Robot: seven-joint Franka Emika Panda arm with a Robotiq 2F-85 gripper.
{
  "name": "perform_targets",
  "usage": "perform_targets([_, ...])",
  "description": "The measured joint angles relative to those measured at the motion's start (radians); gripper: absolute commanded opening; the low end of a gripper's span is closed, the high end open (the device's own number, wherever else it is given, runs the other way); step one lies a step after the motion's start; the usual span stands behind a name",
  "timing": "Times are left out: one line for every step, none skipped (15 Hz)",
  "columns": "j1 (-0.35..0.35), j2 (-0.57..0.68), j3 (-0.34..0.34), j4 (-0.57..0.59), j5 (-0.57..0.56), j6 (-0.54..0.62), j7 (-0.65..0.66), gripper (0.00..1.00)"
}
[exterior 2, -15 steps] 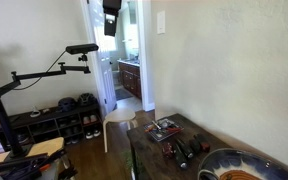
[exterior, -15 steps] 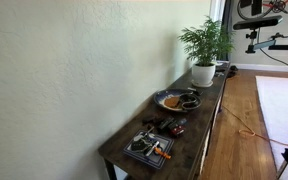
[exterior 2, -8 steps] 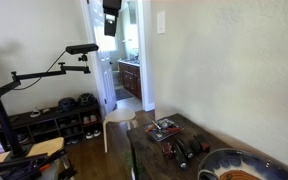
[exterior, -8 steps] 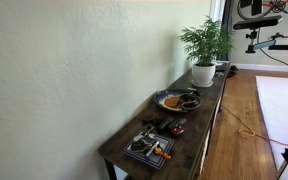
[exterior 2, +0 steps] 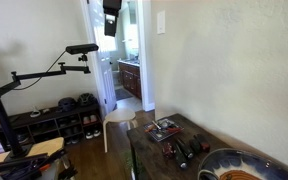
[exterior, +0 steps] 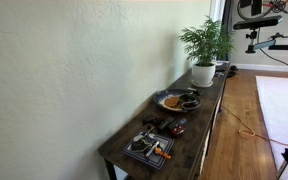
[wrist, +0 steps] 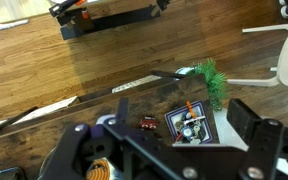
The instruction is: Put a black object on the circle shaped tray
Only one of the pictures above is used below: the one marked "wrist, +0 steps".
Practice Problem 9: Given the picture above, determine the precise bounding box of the small blue tape piece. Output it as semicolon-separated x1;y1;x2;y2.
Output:
0;166;27;180

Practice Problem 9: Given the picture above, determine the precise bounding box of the square blue patterned tray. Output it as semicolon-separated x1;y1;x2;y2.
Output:
164;99;219;145

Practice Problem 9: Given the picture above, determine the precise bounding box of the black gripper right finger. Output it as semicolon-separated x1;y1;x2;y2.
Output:
226;98;288;180

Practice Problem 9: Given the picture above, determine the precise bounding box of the white silver pocket tool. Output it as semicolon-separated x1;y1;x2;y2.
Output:
182;115;207;125

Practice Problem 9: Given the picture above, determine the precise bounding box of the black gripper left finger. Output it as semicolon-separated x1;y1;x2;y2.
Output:
41;97;199;180

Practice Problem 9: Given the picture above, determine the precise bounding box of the silver key bunch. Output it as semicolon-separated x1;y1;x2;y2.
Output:
175;119;209;145

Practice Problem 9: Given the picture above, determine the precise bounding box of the white rug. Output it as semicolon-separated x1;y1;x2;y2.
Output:
0;0;53;35

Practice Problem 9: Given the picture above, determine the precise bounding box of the black orange folding workbench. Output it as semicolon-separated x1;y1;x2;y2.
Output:
48;0;170;41

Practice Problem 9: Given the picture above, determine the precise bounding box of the red twin lens bike light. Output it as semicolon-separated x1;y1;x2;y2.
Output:
139;115;159;131

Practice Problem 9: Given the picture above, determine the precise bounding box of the pale round pot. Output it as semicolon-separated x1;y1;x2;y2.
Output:
175;66;196;77

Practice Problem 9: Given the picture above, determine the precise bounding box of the orange spiral coaster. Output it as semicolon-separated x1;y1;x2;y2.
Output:
85;159;114;180

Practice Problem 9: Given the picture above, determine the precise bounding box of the orange handled tool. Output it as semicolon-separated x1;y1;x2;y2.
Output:
185;101;198;120

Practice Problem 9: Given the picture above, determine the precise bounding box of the green artificial plant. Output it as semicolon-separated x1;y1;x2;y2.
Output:
187;58;229;112

